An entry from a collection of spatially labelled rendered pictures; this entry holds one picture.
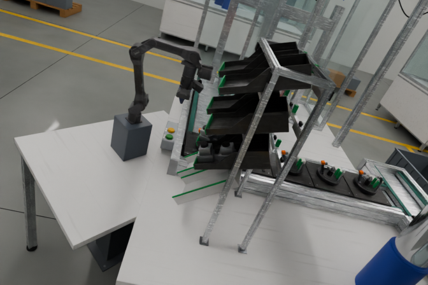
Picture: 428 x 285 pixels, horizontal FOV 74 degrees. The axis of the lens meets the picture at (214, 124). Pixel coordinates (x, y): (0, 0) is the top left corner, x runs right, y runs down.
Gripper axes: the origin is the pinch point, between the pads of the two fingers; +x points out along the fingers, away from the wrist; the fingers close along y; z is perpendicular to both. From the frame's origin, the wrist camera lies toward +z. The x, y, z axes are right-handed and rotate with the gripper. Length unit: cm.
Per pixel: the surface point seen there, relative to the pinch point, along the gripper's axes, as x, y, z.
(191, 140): 28.5, 7.9, 10.7
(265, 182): 30, -11, 53
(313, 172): 29, 7, 86
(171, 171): 37.0, -11.9, 3.8
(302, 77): -40, -48, 32
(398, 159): 47, 87, 204
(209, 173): 15.8, -31.9, 19.3
